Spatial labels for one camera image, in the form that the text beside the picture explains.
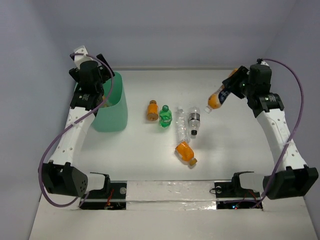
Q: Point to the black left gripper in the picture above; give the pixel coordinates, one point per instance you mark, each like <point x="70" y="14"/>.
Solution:
<point x="105" y="66"/>

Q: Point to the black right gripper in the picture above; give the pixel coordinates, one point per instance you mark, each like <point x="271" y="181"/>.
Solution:
<point x="232" y="82"/>

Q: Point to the orange blue label drink bottle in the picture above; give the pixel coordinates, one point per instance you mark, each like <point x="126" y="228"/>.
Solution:
<point x="217" y="99"/>

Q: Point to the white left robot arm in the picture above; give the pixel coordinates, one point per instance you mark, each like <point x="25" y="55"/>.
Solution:
<point x="60" y="176"/>

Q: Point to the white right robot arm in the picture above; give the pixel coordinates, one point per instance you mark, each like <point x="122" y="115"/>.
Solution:
<point x="291" y="176"/>

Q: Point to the green plastic bin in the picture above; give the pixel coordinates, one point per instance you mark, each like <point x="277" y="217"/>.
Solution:
<point x="115" y="117"/>

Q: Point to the clear bottle black cap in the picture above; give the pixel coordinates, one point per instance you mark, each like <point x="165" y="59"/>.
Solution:
<point x="194" y="120"/>

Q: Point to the orange juice bottle gold cap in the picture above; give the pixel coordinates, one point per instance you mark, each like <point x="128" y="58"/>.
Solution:
<point x="152" y="112"/>

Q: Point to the clear crushed water bottle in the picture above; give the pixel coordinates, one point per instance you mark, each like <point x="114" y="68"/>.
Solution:
<point x="182" y="131"/>

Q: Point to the green plastic soda bottle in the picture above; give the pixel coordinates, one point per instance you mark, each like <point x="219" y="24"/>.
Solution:
<point x="165" y="116"/>

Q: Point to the small orange juice bottle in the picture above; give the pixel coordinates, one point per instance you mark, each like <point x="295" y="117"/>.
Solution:
<point x="186" y="154"/>

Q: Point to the silver foil tape strip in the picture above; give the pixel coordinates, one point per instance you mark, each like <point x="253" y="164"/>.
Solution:
<point x="170" y="195"/>

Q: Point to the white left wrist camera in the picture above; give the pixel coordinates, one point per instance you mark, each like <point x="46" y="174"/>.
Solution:
<point x="79" y="55"/>

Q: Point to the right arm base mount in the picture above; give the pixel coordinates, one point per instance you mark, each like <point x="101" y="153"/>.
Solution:
<point x="231" y="196"/>

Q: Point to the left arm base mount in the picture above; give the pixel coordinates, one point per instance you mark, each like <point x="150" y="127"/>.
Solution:
<point x="111" y="197"/>

